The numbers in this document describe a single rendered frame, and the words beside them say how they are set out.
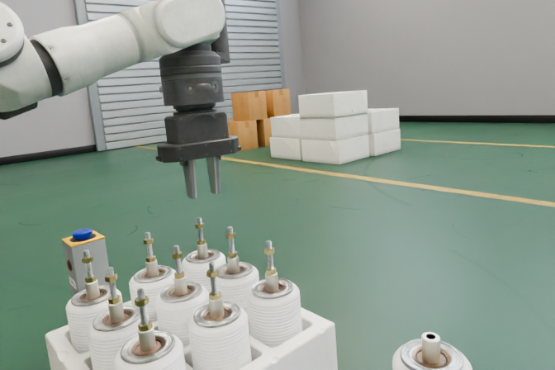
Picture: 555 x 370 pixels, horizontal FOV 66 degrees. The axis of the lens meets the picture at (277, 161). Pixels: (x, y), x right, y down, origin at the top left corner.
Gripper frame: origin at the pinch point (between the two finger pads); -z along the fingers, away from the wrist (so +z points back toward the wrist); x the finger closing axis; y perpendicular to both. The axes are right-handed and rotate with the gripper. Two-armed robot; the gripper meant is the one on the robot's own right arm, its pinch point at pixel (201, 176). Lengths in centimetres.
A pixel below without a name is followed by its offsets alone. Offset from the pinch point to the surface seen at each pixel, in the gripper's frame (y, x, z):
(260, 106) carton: 338, 195, -4
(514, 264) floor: 12, 103, -48
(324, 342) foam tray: -4.7, 17.6, -32.3
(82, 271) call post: 34.9, -16.2, -22.7
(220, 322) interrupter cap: -3.0, -0.6, -22.6
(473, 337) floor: -4, 60, -48
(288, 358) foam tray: -6.2, 9.1, -31.1
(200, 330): -2.2, -3.8, -23.2
